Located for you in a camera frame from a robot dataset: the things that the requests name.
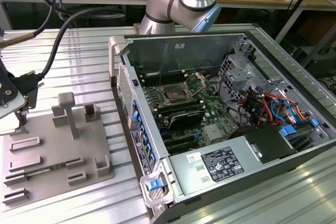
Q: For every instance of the silver chipset heatsink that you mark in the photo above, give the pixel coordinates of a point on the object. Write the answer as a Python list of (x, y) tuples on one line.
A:
[(212, 132)]

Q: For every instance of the black plastic shroud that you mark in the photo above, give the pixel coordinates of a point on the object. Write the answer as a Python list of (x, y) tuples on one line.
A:
[(267, 142)]

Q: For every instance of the blue card retainer clip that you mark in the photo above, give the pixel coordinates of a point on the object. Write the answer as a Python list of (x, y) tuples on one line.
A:
[(135, 119), (152, 157), (149, 148), (146, 139)]

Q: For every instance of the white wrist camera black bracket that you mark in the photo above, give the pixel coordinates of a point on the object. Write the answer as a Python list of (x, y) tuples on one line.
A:
[(10, 82)]

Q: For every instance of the black expansion slot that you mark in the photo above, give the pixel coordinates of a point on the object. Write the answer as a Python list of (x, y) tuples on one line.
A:
[(183, 147), (181, 140)]

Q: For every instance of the open black PC case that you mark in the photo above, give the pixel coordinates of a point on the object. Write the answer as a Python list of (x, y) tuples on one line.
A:
[(210, 51)]

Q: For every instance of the grey power supply with label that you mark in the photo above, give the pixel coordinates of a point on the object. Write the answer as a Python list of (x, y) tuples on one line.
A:
[(189, 176)]

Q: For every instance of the green RAM stick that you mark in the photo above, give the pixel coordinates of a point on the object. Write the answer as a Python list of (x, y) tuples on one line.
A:
[(44, 169)]

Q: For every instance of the black RAM slot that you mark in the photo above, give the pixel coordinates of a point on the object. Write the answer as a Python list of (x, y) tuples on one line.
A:
[(178, 106), (178, 75), (178, 82), (178, 72), (178, 103), (178, 109), (178, 79)]

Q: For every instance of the black computer under desk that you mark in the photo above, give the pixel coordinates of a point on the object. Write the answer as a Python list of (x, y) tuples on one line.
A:
[(323, 64)]

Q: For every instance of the grey printed parts rack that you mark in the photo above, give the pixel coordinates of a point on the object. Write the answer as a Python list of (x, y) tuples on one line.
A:
[(52, 145)]

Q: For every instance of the CPU socket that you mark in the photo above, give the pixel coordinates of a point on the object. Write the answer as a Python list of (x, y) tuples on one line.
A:
[(173, 95)]

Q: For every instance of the green motherboard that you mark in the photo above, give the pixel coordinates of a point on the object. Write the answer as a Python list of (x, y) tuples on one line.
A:
[(210, 103)]

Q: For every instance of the small blue bay clip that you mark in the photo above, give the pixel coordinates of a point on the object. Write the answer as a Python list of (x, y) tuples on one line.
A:
[(315, 122)]

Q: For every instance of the thin metal locking lever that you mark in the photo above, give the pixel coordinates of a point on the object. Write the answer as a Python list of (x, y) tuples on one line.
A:
[(162, 69)]

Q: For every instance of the silver perforated drive cage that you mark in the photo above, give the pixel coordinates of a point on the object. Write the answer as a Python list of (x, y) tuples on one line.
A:
[(236, 74)]

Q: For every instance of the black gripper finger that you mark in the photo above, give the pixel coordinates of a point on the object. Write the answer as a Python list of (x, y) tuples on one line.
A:
[(21, 120)]

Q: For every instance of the black graphics card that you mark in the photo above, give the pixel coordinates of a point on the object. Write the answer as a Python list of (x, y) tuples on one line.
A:
[(183, 119)]

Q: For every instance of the blue case latch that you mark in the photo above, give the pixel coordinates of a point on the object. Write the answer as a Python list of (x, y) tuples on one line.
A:
[(153, 184)]

